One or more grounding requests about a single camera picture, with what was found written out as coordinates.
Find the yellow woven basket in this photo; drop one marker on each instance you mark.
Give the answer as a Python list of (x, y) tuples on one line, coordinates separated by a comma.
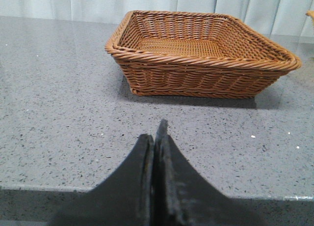
[(310, 13)]

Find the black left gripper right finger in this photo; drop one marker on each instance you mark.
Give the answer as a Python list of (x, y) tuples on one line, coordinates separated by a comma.
[(184, 198)]

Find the white curtain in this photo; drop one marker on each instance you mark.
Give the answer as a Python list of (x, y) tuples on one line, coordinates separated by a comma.
[(281, 17)]

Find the brown wicker basket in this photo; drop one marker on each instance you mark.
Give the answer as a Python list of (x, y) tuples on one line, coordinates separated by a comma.
[(196, 54)]

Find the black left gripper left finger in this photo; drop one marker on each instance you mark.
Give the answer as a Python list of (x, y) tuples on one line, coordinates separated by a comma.
[(123, 199)]

